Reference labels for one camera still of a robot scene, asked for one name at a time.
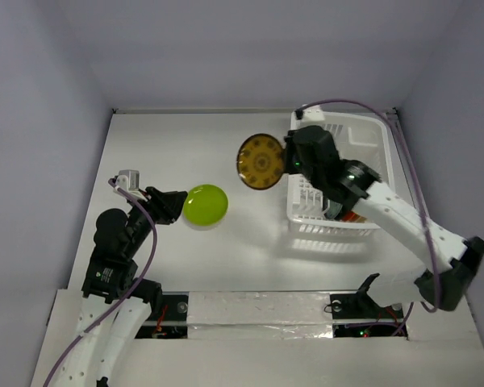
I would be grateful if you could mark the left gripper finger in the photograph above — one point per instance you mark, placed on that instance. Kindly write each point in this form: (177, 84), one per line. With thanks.
(174, 209)
(174, 196)

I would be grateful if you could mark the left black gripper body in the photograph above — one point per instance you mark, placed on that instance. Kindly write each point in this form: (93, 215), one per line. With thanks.
(158, 207)

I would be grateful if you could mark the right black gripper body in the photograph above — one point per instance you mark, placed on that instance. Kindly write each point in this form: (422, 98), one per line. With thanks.
(292, 152)

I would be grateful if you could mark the lime green plate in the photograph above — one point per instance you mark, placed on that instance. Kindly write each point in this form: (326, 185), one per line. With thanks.
(205, 205)

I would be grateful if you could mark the yellow patterned plate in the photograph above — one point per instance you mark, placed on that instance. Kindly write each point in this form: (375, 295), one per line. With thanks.
(260, 161)

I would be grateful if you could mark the orange red plate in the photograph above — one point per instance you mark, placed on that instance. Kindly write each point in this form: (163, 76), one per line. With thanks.
(350, 217)

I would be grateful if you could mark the blue grey patterned plate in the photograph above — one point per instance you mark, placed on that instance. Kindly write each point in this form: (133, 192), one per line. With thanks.
(331, 210)

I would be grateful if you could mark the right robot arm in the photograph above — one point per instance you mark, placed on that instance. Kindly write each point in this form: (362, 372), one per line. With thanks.
(450, 261)

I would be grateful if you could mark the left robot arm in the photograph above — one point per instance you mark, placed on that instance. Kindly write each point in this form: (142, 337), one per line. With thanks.
(116, 298)

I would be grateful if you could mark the white plastic dish rack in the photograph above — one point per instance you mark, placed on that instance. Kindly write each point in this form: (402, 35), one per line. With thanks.
(363, 145)

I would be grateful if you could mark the white foam strip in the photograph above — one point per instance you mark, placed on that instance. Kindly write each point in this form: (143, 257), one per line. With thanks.
(258, 315)

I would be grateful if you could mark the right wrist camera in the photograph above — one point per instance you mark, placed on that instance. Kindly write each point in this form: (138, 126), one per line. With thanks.
(311, 114)

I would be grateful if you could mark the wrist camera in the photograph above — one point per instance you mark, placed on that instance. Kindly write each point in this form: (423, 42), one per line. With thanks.
(311, 114)
(127, 180)

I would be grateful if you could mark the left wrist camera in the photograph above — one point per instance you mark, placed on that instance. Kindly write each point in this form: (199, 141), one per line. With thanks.
(127, 180)

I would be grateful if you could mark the aluminium rail on right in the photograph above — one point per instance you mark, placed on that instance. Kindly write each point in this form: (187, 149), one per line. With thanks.
(403, 152)

